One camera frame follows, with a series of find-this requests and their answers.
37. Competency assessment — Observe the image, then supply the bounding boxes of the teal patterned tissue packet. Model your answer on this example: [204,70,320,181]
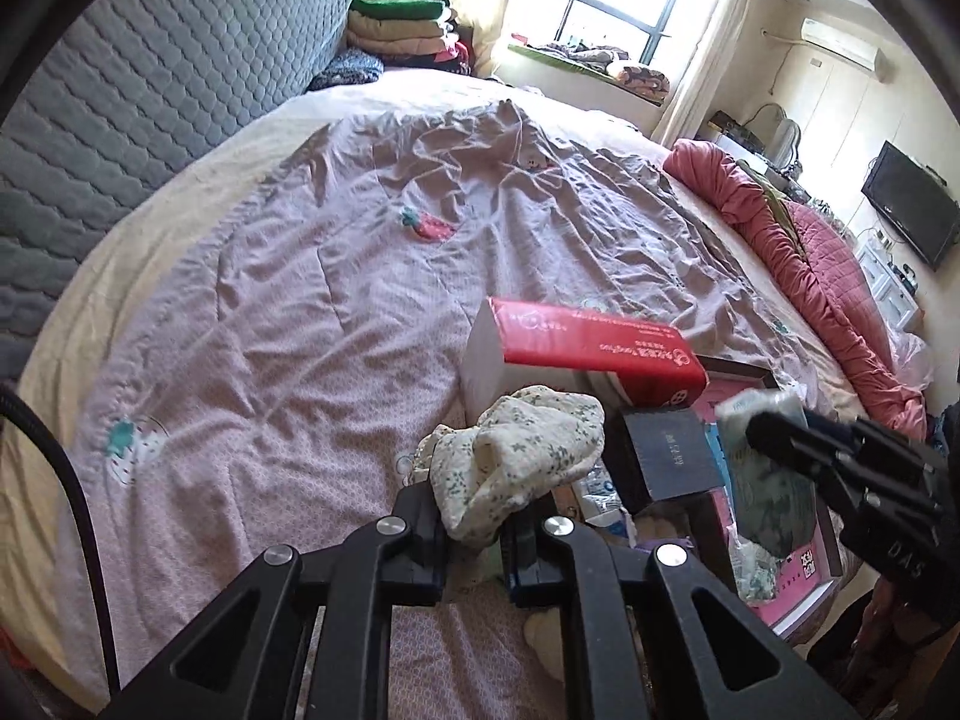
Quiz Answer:
[715,388,817,559]

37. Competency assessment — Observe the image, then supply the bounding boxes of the cream floral cloth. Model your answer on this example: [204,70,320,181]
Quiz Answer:
[407,385,605,551]

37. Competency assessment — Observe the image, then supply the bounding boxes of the cream bunny plush toy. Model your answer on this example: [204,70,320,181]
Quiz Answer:
[524,608,565,683]

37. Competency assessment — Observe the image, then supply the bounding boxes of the pink book in tray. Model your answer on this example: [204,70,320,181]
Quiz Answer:
[693,356,844,644]

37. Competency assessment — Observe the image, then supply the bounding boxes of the dark blue small box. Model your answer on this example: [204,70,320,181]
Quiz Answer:
[602,408,722,515]

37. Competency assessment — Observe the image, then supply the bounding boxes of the white drawer cabinet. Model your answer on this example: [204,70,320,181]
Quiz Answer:
[856,239,921,332]

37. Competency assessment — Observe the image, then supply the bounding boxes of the red crumpled duvet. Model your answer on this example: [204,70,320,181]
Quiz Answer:
[664,140,928,440]

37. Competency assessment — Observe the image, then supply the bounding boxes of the red tissue pack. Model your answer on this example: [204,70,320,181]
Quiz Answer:
[460,298,708,419]

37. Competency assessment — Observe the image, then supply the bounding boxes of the pink strawberry quilt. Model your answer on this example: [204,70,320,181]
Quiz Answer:
[52,97,820,720]

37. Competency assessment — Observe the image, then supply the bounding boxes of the white air conditioner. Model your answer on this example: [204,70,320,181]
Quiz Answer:
[800,18,887,80]

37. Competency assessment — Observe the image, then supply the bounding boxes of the clothes on window sill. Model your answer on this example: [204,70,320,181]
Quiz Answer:
[511,34,672,104]

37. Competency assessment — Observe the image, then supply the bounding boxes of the stack of folded blankets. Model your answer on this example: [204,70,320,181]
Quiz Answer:
[345,0,473,75]

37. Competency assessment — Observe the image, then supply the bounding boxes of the grey quilted headboard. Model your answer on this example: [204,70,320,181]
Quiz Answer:
[2,0,352,383]

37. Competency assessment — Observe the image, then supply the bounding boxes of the black wall television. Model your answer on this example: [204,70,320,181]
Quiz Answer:
[861,142,958,270]

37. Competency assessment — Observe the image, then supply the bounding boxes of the black cable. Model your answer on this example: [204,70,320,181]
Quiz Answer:
[0,382,124,699]

